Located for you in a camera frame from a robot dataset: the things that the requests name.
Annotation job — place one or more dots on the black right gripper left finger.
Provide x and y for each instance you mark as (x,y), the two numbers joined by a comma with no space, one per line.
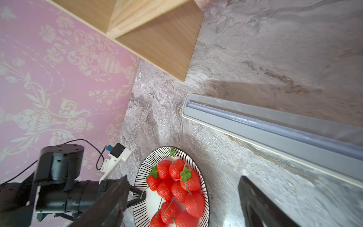
(108,209)

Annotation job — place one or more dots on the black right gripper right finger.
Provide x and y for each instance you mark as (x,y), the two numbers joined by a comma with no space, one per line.
(258,209)

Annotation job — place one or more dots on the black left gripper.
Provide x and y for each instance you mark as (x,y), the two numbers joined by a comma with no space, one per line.
(53,189)

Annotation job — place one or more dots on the glass plate of strawberries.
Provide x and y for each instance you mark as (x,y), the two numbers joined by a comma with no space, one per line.
(145,209)

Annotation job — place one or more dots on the cream plastic wrap dispenser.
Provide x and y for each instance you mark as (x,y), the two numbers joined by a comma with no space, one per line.
(330,147)

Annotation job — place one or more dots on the red strawberry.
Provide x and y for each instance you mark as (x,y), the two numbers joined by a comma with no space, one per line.
(194,204)

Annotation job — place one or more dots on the wooden shelf unit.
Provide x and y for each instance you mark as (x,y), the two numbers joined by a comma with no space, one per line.
(164,33)

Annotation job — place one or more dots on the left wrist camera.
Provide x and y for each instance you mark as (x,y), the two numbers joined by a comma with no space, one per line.
(116,154)

